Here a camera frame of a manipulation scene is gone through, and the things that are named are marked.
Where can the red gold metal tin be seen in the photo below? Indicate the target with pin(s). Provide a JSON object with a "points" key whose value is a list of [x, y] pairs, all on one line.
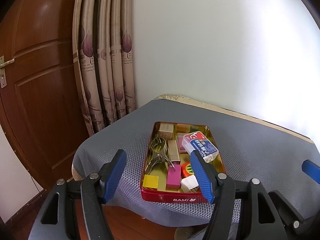
{"points": [[163, 195]]}

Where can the grey mesh mat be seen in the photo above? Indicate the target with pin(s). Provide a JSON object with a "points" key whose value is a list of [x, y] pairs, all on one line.
{"points": [[248, 150]]}

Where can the beige patterned curtain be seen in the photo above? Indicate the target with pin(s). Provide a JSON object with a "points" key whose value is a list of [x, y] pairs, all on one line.
{"points": [[103, 60]]}

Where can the orange small block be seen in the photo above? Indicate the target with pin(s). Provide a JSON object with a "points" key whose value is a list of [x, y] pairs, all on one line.
{"points": [[182, 128]]}

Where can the gold rectangular tube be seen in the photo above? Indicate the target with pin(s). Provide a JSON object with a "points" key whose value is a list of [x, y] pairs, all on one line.
{"points": [[173, 152]]}

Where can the brown wooden door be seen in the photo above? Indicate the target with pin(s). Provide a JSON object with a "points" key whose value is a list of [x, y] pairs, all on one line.
{"points": [[40, 107]]}

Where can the pink block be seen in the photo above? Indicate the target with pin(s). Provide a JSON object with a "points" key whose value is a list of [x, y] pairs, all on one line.
{"points": [[174, 177]]}

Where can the white eraser block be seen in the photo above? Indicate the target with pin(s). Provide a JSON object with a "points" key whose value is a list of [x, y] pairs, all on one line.
{"points": [[189, 184]]}

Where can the metal binder clips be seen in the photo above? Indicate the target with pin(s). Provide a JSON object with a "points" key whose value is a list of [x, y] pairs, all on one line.
{"points": [[158, 154]]}

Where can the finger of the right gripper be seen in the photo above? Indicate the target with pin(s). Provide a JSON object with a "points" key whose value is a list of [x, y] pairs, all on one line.
{"points": [[311, 169], [295, 225]]}

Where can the pink flat eraser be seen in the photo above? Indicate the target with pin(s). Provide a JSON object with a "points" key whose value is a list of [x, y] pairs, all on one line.
{"points": [[179, 139]]}

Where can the yellow block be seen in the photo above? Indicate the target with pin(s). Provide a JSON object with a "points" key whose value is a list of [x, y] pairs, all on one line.
{"points": [[150, 182]]}

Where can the metal door handle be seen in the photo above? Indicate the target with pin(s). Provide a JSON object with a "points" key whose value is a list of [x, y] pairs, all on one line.
{"points": [[3, 64]]}

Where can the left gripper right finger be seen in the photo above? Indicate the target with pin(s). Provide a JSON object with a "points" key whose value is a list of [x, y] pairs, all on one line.
{"points": [[258, 219]]}

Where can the red round tape measure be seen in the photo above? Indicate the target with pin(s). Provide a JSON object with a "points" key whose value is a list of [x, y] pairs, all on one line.
{"points": [[186, 170]]}

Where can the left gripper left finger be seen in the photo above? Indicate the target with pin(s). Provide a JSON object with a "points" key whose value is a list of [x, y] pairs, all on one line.
{"points": [[57, 216]]}

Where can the beige printed small box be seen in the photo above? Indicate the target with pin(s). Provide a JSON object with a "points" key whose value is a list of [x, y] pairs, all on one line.
{"points": [[166, 131]]}

